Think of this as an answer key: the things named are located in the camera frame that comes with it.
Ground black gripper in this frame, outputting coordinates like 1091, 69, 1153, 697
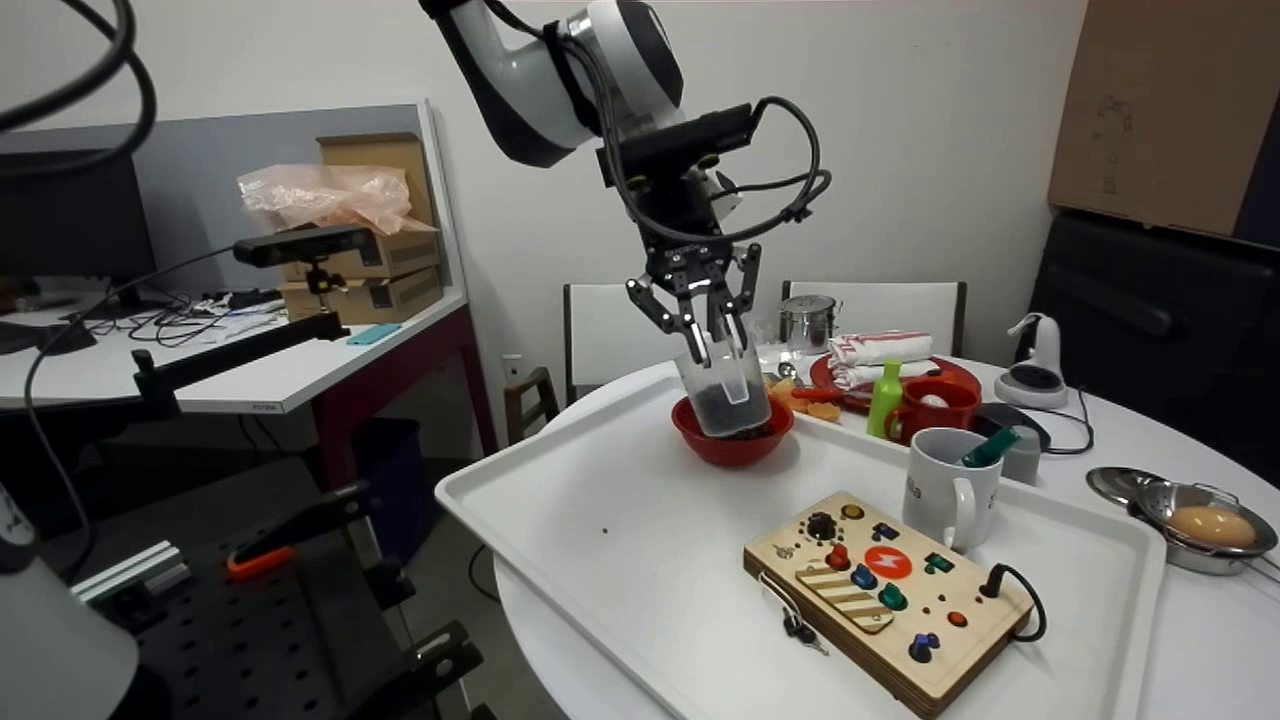
626, 151, 770, 361

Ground clear plastic measuring cup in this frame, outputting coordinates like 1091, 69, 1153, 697
667, 330, 778, 443

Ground dark coffee beans pile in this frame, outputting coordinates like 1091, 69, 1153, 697
697, 380, 770, 440

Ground wooden button board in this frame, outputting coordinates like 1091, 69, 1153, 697
740, 489, 1042, 720

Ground red bowl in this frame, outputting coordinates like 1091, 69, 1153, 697
667, 388, 799, 473

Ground small grey cup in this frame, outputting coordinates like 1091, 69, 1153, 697
967, 401, 1049, 483

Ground white chair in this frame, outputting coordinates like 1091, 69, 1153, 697
561, 276, 720, 404
782, 272, 967, 365

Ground red and white snack bag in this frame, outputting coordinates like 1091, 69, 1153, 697
825, 330, 940, 380
803, 350, 988, 421

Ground small dark stool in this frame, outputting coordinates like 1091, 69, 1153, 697
502, 365, 566, 443

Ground white plastic tray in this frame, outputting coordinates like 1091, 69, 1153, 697
434, 361, 1177, 720

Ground white mug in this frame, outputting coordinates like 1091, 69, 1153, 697
899, 425, 1009, 558

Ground cardboard box on desk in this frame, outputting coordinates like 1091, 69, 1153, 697
276, 129, 447, 330

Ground teal marker pen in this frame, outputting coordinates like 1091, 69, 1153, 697
962, 425, 1025, 473

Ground metal key black head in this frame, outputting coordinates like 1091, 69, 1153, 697
771, 604, 829, 655

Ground white desktop device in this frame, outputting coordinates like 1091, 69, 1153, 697
993, 307, 1100, 457

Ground dark blue bin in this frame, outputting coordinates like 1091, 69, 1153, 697
347, 413, 439, 565

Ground pink plastic bag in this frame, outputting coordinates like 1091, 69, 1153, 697
234, 160, 422, 240

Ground white desk red legs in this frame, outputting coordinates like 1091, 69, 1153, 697
0, 286, 502, 501

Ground black cabinet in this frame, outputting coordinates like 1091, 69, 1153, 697
1025, 207, 1280, 489

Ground large brown cardboard box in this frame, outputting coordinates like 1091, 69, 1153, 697
1044, 0, 1280, 249

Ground grey partition panel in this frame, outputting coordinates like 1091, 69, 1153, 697
127, 99, 469, 304

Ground tan egg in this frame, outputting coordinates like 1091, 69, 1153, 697
1165, 501, 1264, 558

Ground black perforated workbench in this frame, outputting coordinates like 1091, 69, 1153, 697
72, 529, 502, 720

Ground black computer monitor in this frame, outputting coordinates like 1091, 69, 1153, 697
0, 146, 164, 291

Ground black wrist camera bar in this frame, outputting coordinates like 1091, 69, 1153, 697
595, 99, 764, 178

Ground black stereo camera on mount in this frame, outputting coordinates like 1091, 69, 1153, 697
229, 226, 383, 300

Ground black cable loop on board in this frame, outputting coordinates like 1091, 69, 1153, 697
981, 559, 1054, 650

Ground orange handled clamp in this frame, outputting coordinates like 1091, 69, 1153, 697
219, 475, 379, 588

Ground black camera rig arm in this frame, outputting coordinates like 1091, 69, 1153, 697
127, 307, 358, 421

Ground thick black hose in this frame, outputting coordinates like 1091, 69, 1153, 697
0, 0, 164, 179

